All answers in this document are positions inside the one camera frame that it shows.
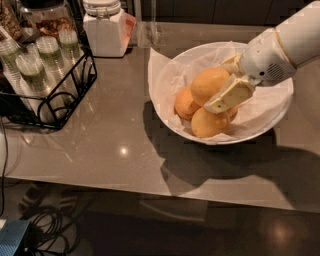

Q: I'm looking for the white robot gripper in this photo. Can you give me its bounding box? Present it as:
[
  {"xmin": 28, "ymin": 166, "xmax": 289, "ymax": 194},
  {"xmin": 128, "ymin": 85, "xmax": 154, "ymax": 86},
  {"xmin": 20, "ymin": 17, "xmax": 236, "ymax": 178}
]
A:
[{"xmin": 204, "ymin": 29, "xmax": 296, "ymax": 114}]

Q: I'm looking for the orange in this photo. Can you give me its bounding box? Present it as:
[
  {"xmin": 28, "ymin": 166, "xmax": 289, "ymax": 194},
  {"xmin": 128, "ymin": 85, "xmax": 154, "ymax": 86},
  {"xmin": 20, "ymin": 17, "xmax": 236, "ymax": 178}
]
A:
[
  {"xmin": 190, "ymin": 68, "xmax": 230, "ymax": 106},
  {"xmin": 227, "ymin": 105, "xmax": 239, "ymax": 117},
  {"xmin": 191, "ymin": 108, "xmax": 230, "ymax": 138},
  {"xmin": 174, "ymin": 86, "xmax": 200, "ymax": 120}
]

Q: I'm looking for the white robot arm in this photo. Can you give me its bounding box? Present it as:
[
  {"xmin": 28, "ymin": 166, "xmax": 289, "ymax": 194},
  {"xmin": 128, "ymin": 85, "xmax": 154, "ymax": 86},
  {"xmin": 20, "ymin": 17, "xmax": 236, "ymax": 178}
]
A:
[{"xmin": 204, "ymin": 1, "xmax": 320, "ymax": 113}]

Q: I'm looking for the white bowl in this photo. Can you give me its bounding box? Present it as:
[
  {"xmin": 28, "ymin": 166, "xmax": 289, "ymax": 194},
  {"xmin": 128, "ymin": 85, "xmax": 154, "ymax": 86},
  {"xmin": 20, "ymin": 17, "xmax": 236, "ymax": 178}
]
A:
[{"xmin": 148, "ymin": 41, "xmax": 295, "ymax": 146}]

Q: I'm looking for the clear acrylic stand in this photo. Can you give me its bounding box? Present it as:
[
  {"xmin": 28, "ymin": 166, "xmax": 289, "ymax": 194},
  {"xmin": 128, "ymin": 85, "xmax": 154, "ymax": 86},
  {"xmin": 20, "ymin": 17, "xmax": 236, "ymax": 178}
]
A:
[{"xmin": 134, "ymin": 0, "xmax": 158, "ymax": 48}]

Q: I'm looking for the white lidded jar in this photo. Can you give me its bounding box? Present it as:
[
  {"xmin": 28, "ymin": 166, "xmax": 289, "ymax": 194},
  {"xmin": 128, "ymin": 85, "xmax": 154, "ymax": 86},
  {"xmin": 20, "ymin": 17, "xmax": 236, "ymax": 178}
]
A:
[{"xmin": 83, "ymin": 0, "xmax": 136, "ymax": 58}]

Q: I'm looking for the plastic cup stack right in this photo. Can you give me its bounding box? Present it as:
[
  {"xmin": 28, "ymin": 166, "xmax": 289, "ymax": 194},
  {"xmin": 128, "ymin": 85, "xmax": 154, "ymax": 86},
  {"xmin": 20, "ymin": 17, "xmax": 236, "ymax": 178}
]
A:
[{"xmin": 59, "ymin": 29, "xmax": 83, "ymax": 83}]

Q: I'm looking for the plastic cup stack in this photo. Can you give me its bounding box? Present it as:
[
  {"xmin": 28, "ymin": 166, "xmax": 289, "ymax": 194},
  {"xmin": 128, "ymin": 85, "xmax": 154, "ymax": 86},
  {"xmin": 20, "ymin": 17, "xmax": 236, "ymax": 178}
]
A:
[
  {"xmin": 0, "ymin": 39, "xmax": 32, "ymax": 111},
  {"xmin": 15, "ymin": 53, "xmax": 53, "ymax": 121},
  {"xmin": 36, "ymin": 36, "xmax": 78, "ymax": 97},
  {"xmin": 59, "ymin": 29, "xmax": 83, "ymax": 83}
]

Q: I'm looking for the plastic cup stack middle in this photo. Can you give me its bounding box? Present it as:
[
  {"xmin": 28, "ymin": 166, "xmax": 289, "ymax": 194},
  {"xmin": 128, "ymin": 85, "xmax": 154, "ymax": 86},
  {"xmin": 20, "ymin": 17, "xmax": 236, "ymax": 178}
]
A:
[{"xmin": 36, "ymin": 36, "xmax": 78, "ymax": 97}]

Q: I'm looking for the glass jar with snacks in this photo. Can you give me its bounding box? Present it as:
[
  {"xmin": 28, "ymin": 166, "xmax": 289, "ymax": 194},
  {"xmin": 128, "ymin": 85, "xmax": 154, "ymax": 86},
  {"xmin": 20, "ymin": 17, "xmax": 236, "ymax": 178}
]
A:
[{"xmin": 19, "ymin": 0, "xmax": 76, "ymax": 39}]

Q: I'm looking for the plastic cup stack front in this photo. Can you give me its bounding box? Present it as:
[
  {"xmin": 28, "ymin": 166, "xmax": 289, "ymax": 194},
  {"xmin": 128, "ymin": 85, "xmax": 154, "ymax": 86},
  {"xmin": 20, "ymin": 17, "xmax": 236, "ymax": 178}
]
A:
[{"xmin": 15, "ymin": 53, "xmax": 53, "ymax": 121}]

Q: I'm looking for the plastic cup stack left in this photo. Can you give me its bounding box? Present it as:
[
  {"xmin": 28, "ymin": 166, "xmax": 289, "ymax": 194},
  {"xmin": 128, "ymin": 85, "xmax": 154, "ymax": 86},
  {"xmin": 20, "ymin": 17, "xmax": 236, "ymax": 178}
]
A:
[{"xmin": 0, "ymin": 39, "xmax": 32, "ymax": 111}]

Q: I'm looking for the blue box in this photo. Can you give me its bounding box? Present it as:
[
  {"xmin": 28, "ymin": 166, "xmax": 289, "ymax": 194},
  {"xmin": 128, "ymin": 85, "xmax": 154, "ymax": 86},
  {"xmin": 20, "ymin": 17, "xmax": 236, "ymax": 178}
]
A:
[{"xmin": 0, "ymin": 220, "xmax": 29, "ymax": 256}]

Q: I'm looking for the black wire rack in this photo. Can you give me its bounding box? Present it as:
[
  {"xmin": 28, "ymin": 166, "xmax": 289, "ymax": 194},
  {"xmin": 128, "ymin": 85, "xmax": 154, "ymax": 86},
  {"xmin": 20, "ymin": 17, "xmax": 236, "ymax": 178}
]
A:
[{"xmin": 0, "ymin": 44, "xmax": 98, "ymax": 131}]

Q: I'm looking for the black cable bundle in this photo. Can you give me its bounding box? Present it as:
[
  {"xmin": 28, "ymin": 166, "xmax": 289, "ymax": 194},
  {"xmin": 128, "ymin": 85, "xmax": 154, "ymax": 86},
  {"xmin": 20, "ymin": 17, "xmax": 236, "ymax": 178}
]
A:
[{"xmin": 18, "ymin": 199, "xmax": 83, "ymax": 256}]

